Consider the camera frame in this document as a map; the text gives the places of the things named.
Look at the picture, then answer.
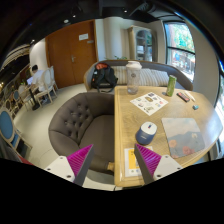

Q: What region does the white sticker sheet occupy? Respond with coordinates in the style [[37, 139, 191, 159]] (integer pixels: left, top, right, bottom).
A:
[[129, 91, 170, 117]]

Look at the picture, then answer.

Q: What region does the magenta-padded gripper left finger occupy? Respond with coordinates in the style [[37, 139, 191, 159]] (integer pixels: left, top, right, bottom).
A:
[[44, 143, 95, 187]]

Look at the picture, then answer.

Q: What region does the blue and white computer mouse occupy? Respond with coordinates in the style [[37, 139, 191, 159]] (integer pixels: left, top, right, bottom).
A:
[[135, 121, 158, 146]]

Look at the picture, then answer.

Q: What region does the brown wooden door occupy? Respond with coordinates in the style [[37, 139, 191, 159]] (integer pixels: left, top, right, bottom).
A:
[[45, 19, 99, 89]]

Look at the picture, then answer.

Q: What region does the person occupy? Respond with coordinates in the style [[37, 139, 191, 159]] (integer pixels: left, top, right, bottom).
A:
[[26, 64, 45, 93]]

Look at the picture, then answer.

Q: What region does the black and red flat box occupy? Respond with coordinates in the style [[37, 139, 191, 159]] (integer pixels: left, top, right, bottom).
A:
[[176, 91, 191, 103]]

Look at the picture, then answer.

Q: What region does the glass door cabinet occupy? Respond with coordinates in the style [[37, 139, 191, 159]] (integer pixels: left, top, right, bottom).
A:
[[128, 25, 158, 63]]

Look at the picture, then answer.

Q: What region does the grey tufted armchair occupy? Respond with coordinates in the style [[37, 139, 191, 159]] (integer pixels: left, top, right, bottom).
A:
[[48, 91, 116, 174]]

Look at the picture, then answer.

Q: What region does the green drink can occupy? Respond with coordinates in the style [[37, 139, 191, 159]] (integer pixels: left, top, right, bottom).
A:
[[165, 74, 178, 98]]

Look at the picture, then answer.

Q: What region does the grey sofa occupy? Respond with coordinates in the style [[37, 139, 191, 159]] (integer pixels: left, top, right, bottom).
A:
[[83, 59, 194, 93]]

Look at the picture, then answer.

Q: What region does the group of white chairs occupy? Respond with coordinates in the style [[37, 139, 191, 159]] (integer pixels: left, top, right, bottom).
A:
[[34, 65, 59, 108]]

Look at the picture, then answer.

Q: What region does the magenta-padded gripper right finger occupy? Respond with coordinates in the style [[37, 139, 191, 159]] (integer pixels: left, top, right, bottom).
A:
[[134, 143, 184, 186]]

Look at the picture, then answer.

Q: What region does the striped cushion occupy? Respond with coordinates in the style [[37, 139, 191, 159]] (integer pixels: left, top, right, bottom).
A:
[[138, 68, 158, 87], [152, 69, 170, 86], [110, 65, 129, 85]]

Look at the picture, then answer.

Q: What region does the black backpack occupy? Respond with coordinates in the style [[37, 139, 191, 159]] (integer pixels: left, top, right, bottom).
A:
[[91, 62, 119, 94]]

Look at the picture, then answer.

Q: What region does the blue upholstered chair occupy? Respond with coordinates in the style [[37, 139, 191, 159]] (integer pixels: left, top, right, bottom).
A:
[[0, 107, 24, 151]]

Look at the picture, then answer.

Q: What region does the black framed window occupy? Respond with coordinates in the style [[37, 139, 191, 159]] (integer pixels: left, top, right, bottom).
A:
[[163, 21, 197, 83]]

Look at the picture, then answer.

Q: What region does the clear plastic shaker bottle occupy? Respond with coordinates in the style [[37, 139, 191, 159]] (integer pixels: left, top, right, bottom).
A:
[[125, 60, 143, 95]]

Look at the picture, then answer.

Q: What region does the yellow code card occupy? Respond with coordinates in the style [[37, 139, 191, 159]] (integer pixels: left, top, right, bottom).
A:
[[124, 145, 154, 178]]

